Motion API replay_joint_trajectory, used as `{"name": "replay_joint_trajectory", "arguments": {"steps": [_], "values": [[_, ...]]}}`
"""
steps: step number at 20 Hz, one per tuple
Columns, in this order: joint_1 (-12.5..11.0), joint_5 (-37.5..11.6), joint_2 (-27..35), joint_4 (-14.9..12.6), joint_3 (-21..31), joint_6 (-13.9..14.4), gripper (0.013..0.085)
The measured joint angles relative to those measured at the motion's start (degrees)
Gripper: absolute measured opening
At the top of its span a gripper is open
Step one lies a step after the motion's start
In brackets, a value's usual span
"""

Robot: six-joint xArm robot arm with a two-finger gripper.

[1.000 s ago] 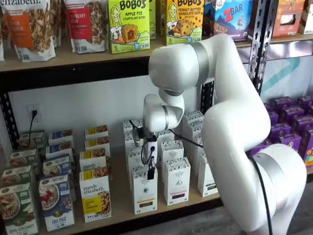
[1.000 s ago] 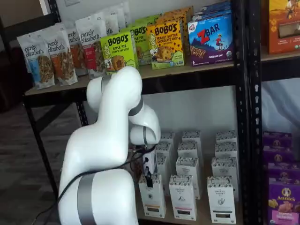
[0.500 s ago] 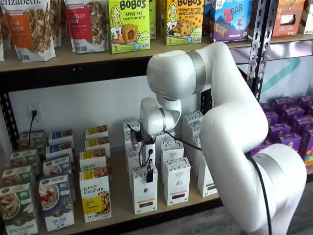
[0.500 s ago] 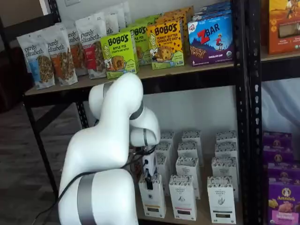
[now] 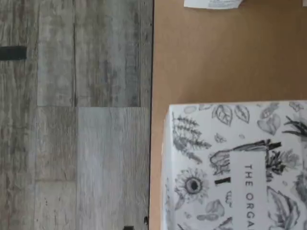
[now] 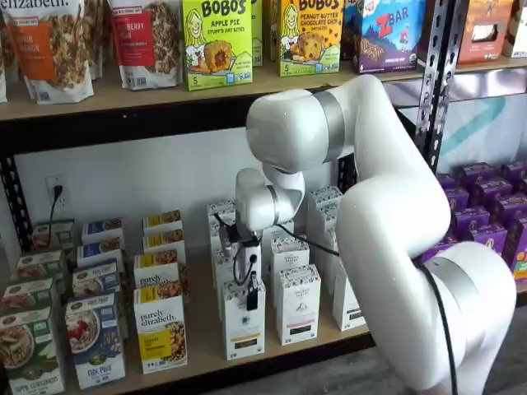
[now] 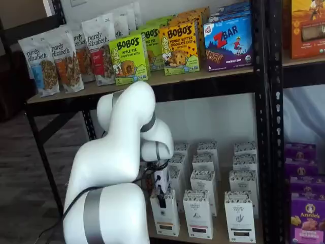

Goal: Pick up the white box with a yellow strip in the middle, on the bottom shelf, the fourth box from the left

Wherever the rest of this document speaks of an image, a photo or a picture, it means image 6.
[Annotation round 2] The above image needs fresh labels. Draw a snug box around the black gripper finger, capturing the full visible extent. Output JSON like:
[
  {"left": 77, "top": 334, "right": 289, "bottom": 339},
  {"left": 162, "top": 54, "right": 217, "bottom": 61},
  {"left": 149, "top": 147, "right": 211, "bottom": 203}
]
[{"left": 245, "top": 272, "right": 260, "bottom": 312}]

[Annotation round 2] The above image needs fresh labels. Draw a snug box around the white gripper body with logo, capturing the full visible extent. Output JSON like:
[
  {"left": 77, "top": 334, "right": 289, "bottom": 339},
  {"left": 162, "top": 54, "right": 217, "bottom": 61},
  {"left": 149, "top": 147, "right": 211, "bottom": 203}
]
[{"left": 240, "top": 242, "right": 262, "bottom": 289}]

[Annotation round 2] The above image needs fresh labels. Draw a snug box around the white box pink stripe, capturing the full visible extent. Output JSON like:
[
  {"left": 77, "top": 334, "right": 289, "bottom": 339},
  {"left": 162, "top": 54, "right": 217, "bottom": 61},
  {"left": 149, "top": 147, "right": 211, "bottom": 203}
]
[
  {"left": 274, "top": 264, "right": 322, "bottom": 346},
  {"left": 269, "top": 236, "right": 310, "bottom": 285},
  {"left": 263, "top": 224, "right": 296, "bottom": 240}
]

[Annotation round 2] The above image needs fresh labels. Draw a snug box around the wooden shelf board with boxes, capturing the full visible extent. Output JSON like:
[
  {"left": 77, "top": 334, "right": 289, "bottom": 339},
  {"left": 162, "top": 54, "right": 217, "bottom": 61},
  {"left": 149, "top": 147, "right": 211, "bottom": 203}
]
[{"left": 61, "top": 230, "right": 371, "bottom": 392}]

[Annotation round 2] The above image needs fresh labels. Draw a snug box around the white box grey stripe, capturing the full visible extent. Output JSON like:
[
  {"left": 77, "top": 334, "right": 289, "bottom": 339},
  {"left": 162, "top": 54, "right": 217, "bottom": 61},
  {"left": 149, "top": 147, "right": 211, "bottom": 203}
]
[
  {"left": 307, "top": 185, "right": 344, "bottom": 210},
  {"left": 332, "top": 263, "right": 368, "bottom": 332},
  {"left": 313, "top": 203, "right": 343, "bottom": 244},
  {"left": 324, "top": 230, "right": 343, "bottom": 295}
]

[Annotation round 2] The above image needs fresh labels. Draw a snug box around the white yellow purely elizabeth box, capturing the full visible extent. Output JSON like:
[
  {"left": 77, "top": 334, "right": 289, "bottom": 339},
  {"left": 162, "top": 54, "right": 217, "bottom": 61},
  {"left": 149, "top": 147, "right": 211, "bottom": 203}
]
[
  {"left": 142, "top": 209, "right": 184, "bottom": 238},
  {"left": 133, "top": 283, "right": 189, "bottom": 375},
  {"left": 142, "top": 229, "right": 187, "bottom": 264},
  {"left": 133, "top": 251, "right": 189, "bottom": 304}
]

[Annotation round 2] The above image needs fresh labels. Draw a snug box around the blue oatmeal box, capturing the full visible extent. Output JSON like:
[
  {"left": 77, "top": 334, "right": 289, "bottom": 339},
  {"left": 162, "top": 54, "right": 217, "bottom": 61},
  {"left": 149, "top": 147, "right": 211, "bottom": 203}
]
[
  {"left": 64, "top": 292, "right": 127, "bottom": 391},
  {"left": 72, "top": 258, "right": 124, "bottom": 300},
  {"left": 77, "top": 239, "right": 125, "bottom": 268},
  {"left": 81, "top": 216, "right": 125, "bottom": 246}
]

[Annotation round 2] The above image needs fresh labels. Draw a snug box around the black metal shelf rack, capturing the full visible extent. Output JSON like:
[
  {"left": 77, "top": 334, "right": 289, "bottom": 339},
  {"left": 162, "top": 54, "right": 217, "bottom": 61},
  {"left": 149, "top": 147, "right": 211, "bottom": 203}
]
[{"left": 0, "top": 0, "right": 456, "bottom": 395}]

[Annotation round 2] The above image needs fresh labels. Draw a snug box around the green oatmeal box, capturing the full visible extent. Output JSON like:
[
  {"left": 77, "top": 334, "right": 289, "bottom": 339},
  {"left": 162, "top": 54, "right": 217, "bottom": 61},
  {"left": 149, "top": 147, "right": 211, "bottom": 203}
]
[
  {"left": 1, "top": 277, "right": 58, "bottom": 318},
  {"left": 30, "top": 219, "right": 80, "bottom": 253},
  {"left": 15, "top": 249, "right": 69, "bottom": 285},
  {"left": 0, "top": 306, "right": 67, "bottom": 395}
]

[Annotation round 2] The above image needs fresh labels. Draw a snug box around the wooden shelf board with snacks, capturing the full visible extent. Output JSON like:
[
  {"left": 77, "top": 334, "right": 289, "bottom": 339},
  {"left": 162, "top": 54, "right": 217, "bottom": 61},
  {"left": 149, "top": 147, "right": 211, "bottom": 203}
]
[{"left": 0, "top": 65, "right": 425, "bottom": 123}]

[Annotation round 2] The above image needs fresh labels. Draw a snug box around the green Bobo's apple pie box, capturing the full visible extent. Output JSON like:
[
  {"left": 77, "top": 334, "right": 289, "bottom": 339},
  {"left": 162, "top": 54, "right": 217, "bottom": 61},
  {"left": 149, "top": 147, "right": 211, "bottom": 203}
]
[
  {"left": 250, "top": 0, "right": 264, "bottom": 68},
  {"left": 182, "top": 0, "right": 254, "bottom": 91}
]

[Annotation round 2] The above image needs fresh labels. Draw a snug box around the yellow Bobo's peanut butter box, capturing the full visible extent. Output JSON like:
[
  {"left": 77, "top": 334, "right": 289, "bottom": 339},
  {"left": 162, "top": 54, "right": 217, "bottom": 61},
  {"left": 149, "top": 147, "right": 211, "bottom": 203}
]
[
  {"left": 278, "top": 0, "right": 344, "bottom": 78},
  {"left": 268, "top": 0, "right": 283, "bottom": 63}
]

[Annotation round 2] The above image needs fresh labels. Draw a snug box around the blue purple Zbar box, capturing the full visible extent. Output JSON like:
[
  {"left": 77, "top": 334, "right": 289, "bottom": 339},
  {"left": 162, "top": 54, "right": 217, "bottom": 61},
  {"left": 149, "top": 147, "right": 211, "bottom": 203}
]
[{"left": 343, "top": 0, "right": 427, "bottom": 75}]

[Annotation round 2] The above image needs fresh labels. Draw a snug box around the wooden neighbour shelf board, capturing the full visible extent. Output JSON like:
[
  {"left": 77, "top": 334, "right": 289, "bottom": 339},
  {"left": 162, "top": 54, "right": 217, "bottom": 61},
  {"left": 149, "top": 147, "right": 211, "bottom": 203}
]
[{"left": 452, "top": 54, "right": 527, "bottom": 76}]

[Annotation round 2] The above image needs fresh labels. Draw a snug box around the orange snack box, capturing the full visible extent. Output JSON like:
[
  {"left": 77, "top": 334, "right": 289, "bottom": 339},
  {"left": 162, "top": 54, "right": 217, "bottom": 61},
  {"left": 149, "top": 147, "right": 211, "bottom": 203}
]
[{"left": 456, "top": 0, "right": 515, "bottom": 66}]

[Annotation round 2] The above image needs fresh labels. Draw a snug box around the cream snack box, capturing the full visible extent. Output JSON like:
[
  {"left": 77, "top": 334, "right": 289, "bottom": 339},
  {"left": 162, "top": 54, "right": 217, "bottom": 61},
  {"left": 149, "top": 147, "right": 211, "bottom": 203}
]
[{"left": 504, "top": 0, "right": 527, "bottom": 58}]

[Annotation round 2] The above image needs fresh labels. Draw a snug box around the red purely elizabeth granola bag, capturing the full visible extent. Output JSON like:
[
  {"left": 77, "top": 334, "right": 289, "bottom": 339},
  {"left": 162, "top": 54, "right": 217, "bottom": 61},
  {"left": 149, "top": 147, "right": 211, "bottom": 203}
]
[{"left": 107, "top": 0, "right": 184, "bottom": 91}]

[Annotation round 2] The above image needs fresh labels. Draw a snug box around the orange purely elizabeth granola bag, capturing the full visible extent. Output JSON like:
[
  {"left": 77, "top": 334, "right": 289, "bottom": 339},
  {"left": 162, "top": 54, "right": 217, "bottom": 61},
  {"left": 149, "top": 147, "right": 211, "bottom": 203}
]
[
  {"left": 2, "top": 0, "right": 95, "bottom": 104},
  {"left": 82, "top": 0, "right": 113, "bottom": 81}
]

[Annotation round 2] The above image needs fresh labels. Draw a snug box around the white translucent plastic sheet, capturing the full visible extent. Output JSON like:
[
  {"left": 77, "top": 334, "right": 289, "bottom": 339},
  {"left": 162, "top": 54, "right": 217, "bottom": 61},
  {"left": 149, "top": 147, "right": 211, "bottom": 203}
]
[{"left": 394, "top": 73, "right": 527, "bottom": 174}]

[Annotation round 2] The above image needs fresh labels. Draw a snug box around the black metal neighbour rack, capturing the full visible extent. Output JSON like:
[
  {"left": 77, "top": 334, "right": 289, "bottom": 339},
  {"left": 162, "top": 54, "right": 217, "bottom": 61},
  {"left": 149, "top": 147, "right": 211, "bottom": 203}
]
[{"left": 450, "top": 67, "right": 527, "bottom": 100}]

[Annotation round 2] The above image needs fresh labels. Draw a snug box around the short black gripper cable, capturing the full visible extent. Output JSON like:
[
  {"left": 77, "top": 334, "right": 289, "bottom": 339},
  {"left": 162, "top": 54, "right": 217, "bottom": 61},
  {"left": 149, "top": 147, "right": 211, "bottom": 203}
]
[{"left": 233, "top": 244, "right": 257, "bottom": 286}]

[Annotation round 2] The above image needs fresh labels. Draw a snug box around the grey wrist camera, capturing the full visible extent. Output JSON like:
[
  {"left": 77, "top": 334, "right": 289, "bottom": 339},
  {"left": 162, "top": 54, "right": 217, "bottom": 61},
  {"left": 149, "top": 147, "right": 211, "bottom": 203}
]
[{"left": 216, "top": 221, "right": 240, "bottom": 258}]

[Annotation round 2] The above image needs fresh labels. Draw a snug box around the long black camera cable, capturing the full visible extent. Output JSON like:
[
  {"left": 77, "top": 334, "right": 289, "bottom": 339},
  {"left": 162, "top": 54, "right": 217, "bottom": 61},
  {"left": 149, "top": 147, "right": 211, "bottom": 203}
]
[{"left": 273, "top": 223, "right": 459, "bottom": 395}]

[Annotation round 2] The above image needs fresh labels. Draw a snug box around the white wall outlet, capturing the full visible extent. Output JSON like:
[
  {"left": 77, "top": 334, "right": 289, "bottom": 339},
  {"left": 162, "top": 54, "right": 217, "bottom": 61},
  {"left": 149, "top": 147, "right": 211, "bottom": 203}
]
[{"left": 44, "top": 174, "right": 70, "bottom": 216}]

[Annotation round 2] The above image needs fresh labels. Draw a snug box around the black power cord with plug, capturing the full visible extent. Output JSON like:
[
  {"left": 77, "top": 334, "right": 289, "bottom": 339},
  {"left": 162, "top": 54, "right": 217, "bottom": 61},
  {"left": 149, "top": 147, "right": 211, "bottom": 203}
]
[{"left": 48, "top": 184, "right": 65, "bottom": 227}]

